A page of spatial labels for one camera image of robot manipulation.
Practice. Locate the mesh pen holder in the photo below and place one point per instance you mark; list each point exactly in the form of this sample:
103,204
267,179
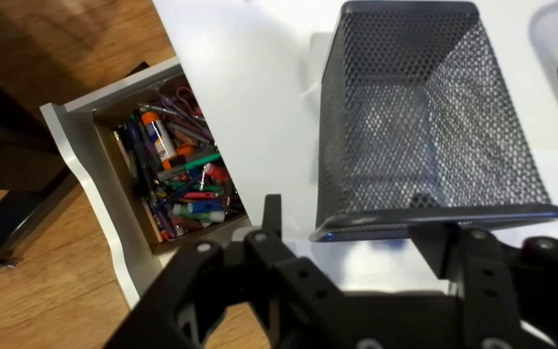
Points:
417,127

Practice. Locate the pens in drawer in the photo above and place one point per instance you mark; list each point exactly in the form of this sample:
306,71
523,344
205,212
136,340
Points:
178,171

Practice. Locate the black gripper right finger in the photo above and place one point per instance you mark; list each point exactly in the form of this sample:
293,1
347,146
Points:
508,298

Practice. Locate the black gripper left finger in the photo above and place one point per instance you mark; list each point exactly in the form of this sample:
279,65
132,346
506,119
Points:
184,305

